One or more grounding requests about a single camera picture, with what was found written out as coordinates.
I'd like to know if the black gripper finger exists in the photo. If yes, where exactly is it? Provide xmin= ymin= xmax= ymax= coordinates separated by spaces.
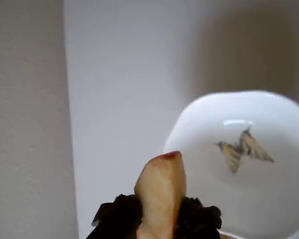
xmin=85 ymin=193 xmax=143 ymax=239
xmin=173 ymin=196 xmax=223 ymax=239

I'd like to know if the yellow apple slice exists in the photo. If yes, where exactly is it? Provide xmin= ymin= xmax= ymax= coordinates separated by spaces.
xmin=134 ymin=151 xmax=188 ymax=239

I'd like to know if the white bowl with butterfly print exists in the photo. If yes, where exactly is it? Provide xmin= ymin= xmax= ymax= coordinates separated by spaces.
xmin=163 ymin=90 xmax=299 ymax=237

